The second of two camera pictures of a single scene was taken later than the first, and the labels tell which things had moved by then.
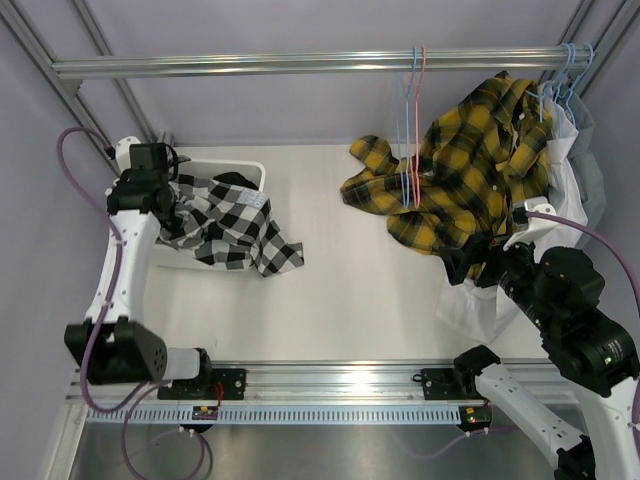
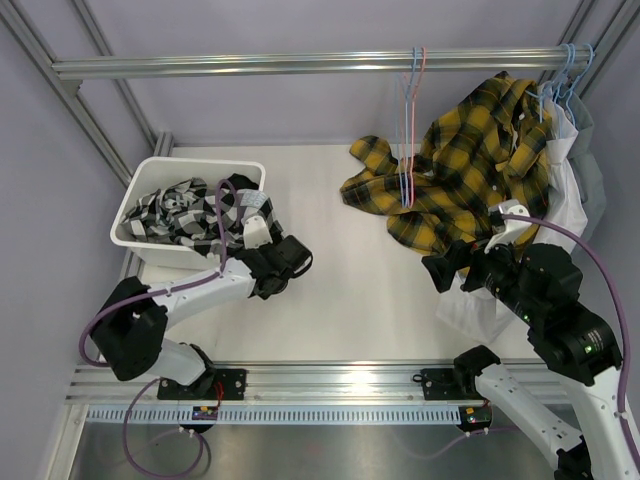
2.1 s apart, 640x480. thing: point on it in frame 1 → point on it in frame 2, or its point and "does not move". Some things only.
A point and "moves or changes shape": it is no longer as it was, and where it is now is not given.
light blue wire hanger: (407, 126) does not move
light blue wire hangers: (564, 83) does not move
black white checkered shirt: (227, 226) does not move
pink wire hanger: (417, 173) moves or changes shape
